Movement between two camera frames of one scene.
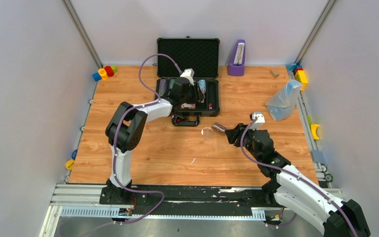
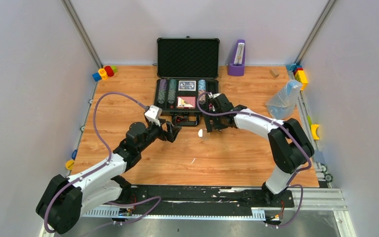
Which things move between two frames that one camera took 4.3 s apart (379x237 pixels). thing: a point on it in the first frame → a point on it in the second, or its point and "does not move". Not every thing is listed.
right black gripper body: [246, 139] → [218, 123]
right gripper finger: [233, 136] → [209, 123]
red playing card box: [188, 105] does not move
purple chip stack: [163, 85] does not move
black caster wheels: [328, 177] does not move
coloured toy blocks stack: [299, 74] does not move
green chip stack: [171, 83] does not move
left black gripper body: [193, 93] → [165, 131]
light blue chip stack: [202, 84] does not move
